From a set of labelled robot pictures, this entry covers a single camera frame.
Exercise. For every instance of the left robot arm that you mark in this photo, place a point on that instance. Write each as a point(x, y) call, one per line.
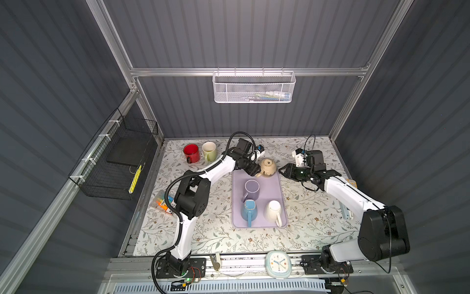
point(188, 195)

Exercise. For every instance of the white mug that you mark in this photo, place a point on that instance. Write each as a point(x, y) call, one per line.
point(272, 213)

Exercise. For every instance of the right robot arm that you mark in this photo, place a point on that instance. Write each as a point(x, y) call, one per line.
point(382, 234)

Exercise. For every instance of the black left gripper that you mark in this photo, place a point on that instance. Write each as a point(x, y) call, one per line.
point(254, 169)

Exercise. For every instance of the blue mug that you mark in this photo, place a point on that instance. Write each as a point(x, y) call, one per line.
point(249, 212)

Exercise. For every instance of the yellow calculator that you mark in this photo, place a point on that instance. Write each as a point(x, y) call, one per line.
point(352, 182)

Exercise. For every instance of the black wire basket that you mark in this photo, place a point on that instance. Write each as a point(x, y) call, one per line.
point(106, 170)

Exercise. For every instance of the colourful marker pack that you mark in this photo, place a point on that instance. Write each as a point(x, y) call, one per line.
point(160, 203)

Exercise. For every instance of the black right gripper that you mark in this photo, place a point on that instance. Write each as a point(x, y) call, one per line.
point(289, 171)

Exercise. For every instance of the purple mug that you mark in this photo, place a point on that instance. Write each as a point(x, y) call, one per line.
point(251, 190)

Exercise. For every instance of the light green mug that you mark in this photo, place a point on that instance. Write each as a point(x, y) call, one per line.
point(209, 151)

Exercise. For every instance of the mint alarm clock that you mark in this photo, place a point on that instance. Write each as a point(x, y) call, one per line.
point(278, 264)

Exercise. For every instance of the lavender plastic tray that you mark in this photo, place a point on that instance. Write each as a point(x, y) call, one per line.
point(270, 191)

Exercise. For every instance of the beige ceramic teapot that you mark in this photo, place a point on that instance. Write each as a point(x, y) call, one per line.
point(268, 168)

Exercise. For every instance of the yellow marker in basket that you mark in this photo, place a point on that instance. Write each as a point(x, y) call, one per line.
point(135, 179)

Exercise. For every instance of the white wire basket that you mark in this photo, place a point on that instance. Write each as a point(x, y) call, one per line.
point(253, 87)

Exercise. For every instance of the red mug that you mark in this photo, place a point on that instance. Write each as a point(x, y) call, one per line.
point(192, 153)

